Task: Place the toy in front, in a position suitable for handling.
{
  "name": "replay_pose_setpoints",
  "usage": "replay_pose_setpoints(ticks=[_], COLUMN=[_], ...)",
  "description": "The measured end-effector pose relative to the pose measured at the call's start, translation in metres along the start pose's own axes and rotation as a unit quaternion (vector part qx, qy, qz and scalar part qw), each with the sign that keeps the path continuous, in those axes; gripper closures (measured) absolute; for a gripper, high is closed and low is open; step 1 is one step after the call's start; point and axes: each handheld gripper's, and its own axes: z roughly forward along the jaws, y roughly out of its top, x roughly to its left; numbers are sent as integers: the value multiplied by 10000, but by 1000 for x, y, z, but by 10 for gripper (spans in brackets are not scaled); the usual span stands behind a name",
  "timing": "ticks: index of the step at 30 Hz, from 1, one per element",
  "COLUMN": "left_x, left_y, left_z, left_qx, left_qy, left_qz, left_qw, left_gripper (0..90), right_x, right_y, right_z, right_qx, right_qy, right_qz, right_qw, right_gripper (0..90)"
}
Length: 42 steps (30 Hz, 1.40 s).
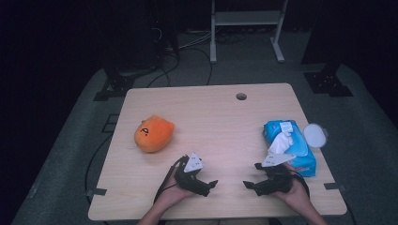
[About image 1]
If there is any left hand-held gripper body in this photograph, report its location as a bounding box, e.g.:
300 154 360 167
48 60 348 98
173 152 211 198

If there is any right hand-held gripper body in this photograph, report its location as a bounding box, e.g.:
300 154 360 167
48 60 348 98
253 152 298 197

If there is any white wet wipe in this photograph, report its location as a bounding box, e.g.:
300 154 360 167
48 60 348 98
267 130 295 157

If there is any blue wet wipe pack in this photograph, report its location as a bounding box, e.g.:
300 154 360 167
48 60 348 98
262 119 317 178

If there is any orange plush toy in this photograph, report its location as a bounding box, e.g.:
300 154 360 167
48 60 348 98
133 113 176 154

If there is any person's left hand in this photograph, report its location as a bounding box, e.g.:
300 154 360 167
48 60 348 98
153 167 196 214

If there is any person's right hand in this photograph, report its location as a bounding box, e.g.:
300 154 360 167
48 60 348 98
271 163 314 218

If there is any black tape strip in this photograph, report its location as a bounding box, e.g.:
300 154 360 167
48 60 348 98
86 187 108 198
323 182 346 191

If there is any white oval plastic lid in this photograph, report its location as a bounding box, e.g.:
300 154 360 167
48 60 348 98
303 123 329 149

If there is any black stand base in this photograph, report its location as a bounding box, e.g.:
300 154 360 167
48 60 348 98
303 62 355 98
93 67 158 102

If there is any right hand-held gripper black cable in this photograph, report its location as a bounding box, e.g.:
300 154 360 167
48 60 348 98
290 172 312 199

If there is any black floor cable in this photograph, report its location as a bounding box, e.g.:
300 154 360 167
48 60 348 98
84 133 114 201

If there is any bundle of floor cables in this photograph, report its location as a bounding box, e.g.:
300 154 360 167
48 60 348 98
179 27 248 51

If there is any white metal stand frame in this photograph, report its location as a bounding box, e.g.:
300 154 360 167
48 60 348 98
209 0 289 65

